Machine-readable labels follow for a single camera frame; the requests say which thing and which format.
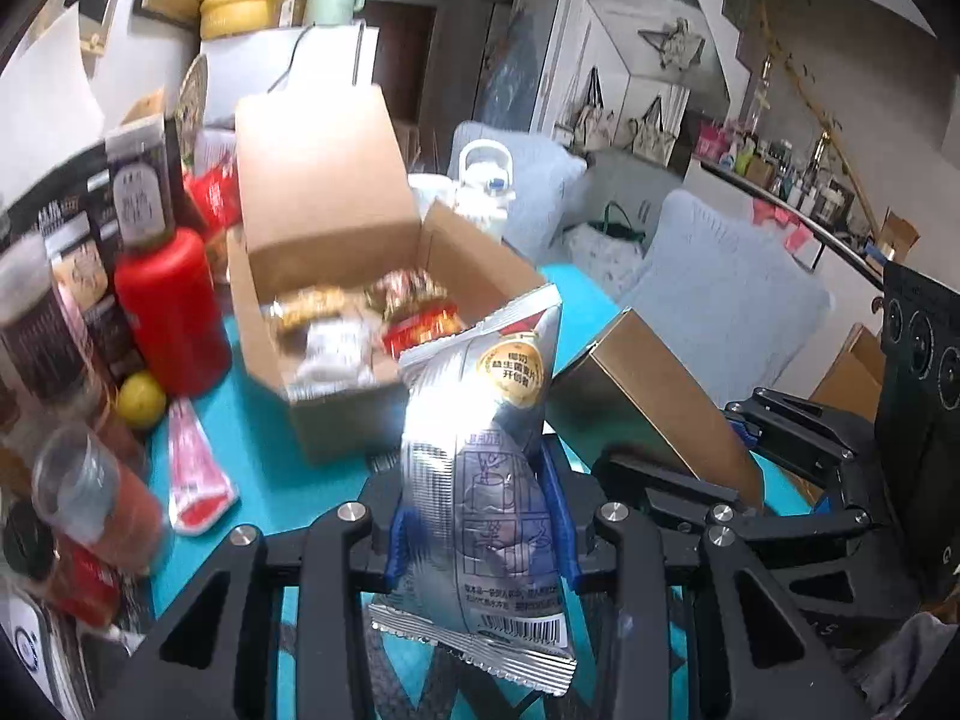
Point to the dark label tall jar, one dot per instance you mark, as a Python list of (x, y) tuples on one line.
[(37, 337)]

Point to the gold paper box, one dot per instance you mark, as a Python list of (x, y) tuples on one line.
[(626, 388)]

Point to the red canister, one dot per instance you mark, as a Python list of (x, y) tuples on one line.
[(169, 299)]

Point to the open cardboard box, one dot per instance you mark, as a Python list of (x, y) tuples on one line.
[(326, 202)]

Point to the far grey covered chair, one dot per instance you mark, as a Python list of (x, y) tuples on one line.
[(544, 178)]

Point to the silver foil snack bag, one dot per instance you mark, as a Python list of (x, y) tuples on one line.
[(477, 557)]

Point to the near grey covered chair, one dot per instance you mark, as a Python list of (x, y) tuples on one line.
[(725, 297)]

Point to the dark jar on canister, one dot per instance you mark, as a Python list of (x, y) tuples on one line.
[(139, 182)]

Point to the white thermos pot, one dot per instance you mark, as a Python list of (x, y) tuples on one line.
[(484, 186)]

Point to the yellow green fruit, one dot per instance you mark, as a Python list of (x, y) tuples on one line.
[(141, 401)]

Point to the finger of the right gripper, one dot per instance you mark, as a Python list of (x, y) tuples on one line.
[(668, 494), (808, 439)]

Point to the white mini fridge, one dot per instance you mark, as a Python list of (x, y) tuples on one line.
[(299, 60)]

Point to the orange label clear jar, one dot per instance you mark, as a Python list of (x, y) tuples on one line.
[(80, 488)]

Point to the yellow waffle snack bag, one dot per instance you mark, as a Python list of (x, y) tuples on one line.
[(298, 309)]

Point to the brown cardboard box on floor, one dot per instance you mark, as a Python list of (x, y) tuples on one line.
[(854, 381)]

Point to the wall intercom panel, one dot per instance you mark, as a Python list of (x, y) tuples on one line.
[(94, 20)]

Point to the red label dark-lid jar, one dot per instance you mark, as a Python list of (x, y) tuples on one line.
[(54, 568)]

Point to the white bread packet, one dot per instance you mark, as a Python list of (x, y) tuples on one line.
[(338, 356)]

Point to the dark entrance door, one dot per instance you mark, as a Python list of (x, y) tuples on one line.
[(403, 46)]

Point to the grey covered chair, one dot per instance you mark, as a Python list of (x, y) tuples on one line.
[(544, 178), (725, 297)]

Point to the large red snack bag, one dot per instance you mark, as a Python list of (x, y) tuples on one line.
[(432, 323)]

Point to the pink cone pouch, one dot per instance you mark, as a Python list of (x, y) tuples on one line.
[(200, 492)]

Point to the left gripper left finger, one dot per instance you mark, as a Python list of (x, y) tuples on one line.
[(213, 653)]

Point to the woven round fan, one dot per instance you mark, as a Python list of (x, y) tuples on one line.
[(190, 108)]

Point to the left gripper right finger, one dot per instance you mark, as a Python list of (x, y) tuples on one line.
[(656, 575)]

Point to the brown cereal bag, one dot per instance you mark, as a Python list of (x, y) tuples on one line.
[(403, 293)]

